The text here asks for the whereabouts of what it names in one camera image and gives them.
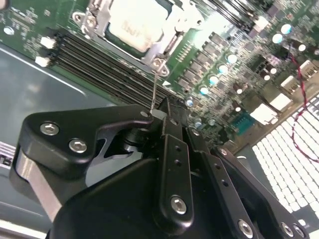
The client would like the metal socket cover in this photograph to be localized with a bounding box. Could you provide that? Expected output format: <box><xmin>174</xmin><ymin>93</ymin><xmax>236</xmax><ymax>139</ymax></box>
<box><xmin>82</xmin><ymin>0</ymin><xmax>197</xmax><ymax>63</ymax></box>

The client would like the thin wire locking lever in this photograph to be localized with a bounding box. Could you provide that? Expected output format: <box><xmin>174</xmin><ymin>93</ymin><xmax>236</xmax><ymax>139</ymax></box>
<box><xmin>149</xmin><ymin>71</ymin><xmax>158</xmax><ymax>112</ymax></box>

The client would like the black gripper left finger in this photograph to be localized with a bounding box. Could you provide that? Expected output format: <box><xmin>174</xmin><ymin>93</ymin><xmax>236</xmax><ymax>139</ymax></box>
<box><xmin>9</xmin><ymin>98</ymin><xmax>195</xmax><ymax>229</ymax></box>

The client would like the silver CPU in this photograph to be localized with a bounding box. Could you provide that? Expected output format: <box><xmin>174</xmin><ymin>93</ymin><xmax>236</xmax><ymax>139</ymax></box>
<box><xmin>104</xmin><ymin>0</ymin><xmax>165</xmax><ymax>53</ymax></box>

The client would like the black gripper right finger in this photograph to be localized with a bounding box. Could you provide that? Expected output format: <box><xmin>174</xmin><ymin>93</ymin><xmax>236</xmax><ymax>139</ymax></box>
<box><xmin>173</xmin><ymin>99</ymin><xmax>310</xmax><ymax>239</ymax></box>

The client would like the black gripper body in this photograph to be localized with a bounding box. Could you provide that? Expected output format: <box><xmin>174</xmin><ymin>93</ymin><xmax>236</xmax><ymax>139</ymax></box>
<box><xmin>47</xmin><ymin>156</ymin><xmax>234</xmax><ymax>239</ymax></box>

